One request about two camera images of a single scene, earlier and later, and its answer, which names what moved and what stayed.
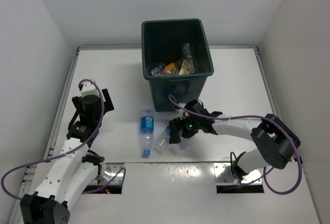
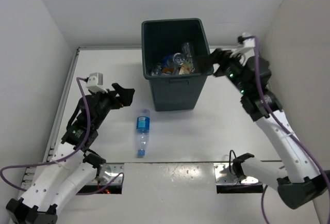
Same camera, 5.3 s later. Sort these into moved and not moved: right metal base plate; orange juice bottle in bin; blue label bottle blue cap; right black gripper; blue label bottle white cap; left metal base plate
Moved: right black gripper; blue label bottle blue cap; blue label bottle white cap
Not moved: left metal base plate; right metal base plate; orange juice bottle in bin
